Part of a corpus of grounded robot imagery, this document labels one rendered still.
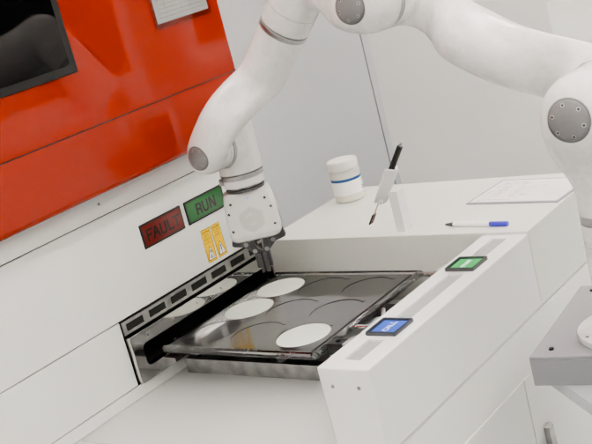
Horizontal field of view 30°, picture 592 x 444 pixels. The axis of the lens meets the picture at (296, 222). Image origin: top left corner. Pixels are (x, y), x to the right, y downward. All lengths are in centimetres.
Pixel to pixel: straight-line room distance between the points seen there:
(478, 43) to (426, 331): 45
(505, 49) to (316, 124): 335
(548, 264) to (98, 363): 85
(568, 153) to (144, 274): 88
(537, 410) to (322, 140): 313
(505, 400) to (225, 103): 71
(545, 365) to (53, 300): 85
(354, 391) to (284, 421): 25
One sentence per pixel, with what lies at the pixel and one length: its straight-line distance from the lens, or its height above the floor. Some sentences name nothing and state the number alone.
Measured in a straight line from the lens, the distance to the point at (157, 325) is 214.
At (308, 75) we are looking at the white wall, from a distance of 501.
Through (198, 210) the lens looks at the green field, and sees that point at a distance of 224.
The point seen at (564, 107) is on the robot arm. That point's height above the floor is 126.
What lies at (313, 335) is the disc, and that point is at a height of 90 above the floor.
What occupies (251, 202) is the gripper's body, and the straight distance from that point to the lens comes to 210.
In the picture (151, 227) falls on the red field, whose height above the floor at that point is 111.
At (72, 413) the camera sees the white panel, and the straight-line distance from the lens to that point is 203.
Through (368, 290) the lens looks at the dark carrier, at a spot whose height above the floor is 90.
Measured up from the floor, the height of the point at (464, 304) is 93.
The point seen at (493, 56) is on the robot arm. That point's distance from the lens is 172.
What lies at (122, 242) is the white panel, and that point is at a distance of 209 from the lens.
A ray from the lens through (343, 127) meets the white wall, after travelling 518.
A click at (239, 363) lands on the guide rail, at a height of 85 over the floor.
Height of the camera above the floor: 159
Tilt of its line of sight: 15 degrees down
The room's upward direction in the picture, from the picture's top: 15 degrees counter-clockwise
